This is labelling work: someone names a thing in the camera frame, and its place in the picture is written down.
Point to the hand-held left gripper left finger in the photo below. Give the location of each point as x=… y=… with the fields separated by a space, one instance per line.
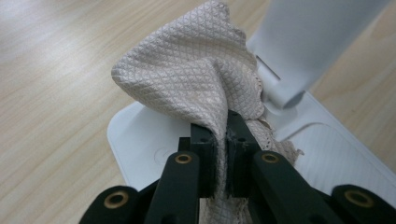
x=205 y=143

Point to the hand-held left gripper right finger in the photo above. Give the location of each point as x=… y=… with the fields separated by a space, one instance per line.
x=238 y=143

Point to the beige quilted cloth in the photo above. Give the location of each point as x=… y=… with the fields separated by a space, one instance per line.
x=186 y=68

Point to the white drying rack stand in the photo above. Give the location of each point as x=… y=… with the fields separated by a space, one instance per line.
x=317 y=37

